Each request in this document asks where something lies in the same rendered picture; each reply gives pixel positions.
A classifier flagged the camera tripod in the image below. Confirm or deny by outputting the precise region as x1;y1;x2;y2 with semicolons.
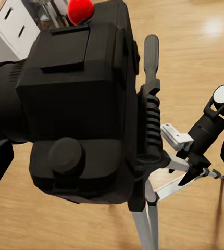
128;35;224;250

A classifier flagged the digital camera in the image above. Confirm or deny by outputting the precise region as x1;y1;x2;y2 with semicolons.
0;0;141;205

